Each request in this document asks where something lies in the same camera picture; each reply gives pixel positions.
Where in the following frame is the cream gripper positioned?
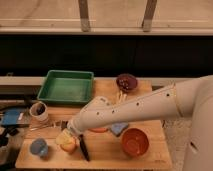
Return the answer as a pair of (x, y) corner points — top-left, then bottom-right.
(56, 129), (90, 162)

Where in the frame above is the orange yellow apple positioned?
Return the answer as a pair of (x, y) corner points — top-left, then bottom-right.
(60, 141), (77, 154)

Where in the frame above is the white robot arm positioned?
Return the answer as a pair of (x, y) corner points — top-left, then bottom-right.
(66, 75), (213, 171)

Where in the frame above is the blue metal cup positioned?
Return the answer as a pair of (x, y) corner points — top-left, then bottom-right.
(30, 138), (48, 157)

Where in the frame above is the orange plate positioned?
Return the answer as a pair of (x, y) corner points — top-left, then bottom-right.
(89, 127), (108, 133)

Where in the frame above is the metal fork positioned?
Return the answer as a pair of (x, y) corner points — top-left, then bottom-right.
(30, 121), (68, 131)

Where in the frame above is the white mug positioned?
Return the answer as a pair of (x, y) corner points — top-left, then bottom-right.
(29, 102), (48, 122)

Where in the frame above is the orange bowl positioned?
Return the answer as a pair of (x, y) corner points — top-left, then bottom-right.
(121, 128), (149, 157)

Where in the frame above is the green plastic tray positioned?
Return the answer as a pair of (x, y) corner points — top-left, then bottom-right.
(37, 70), (94, 105)

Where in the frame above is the dark purple bowl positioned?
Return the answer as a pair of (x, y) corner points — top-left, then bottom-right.
(116, 73), (138, 92)

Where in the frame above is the blue box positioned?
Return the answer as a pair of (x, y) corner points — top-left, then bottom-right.
(1, 108), (27, 127)

